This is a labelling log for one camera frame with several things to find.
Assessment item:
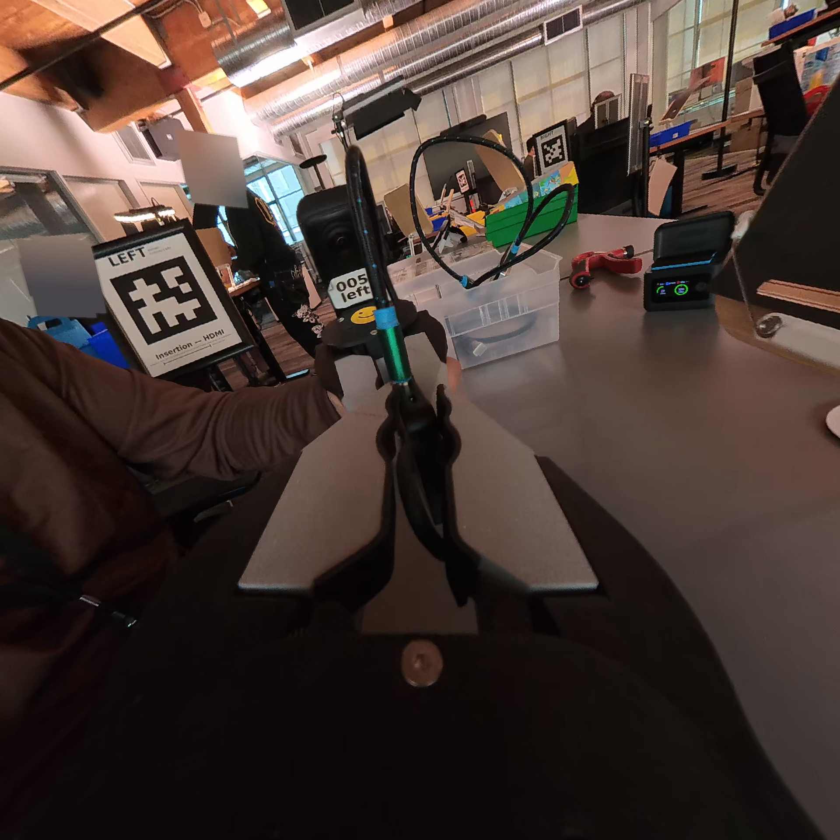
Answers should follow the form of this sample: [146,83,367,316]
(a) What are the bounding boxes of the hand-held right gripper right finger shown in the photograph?
[433,384,599,608]

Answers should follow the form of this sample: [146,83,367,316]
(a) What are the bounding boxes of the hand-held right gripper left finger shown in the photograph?
[238,392,403,611]

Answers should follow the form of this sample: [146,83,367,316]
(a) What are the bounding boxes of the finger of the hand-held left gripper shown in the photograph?
[409,336,455,396]
[336,353,395,414]

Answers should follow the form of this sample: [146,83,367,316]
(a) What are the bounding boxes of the black braided hdmi cable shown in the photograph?
[344,129,580,393]

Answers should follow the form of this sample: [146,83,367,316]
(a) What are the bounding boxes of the clear plastic bin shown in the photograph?
[387,246,564,370]

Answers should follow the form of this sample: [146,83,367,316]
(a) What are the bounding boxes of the person's left forearm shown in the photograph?
[66,354,343,483]

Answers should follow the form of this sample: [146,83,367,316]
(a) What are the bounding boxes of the person's left hand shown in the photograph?
[326,358,462,420]

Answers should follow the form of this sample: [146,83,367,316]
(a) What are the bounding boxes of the black studio light panel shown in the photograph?
[341,77,423,140]

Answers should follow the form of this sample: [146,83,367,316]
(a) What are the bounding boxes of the green plastic crate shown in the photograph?
[484,190,578,249]

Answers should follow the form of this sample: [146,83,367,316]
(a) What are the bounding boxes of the cardboard sheet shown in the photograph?
[472,141,527,198]

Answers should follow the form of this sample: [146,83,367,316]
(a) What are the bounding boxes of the framed marker sign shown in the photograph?
[92,218,257,380]

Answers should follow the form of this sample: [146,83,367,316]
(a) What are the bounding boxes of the red hand tool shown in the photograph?
[570,244,644,290]

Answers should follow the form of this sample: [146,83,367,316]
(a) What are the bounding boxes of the small marker sign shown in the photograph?
[532,121,571,178]

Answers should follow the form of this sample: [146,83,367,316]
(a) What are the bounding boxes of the blue plastic crate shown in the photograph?
[26,316,132,368]

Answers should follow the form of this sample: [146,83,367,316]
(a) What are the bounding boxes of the person's upper body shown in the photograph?
[0,318,185,840]

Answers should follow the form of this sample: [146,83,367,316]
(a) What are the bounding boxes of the black charging case with display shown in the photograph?
[642,211,736,312]

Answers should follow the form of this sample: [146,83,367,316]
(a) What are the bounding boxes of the wooden top desk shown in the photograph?
[646,108,769,181]

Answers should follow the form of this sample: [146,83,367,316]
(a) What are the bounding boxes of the black monitor with white base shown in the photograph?
[712,98,840,439]

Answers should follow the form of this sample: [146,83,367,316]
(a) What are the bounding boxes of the black office chair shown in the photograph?
[751,42,811,194]

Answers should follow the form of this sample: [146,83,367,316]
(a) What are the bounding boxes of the black cable with silver plug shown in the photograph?
[459,319,549,361]

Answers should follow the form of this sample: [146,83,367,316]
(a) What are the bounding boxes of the silver ventilation duct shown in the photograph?
[246,20,592,129]

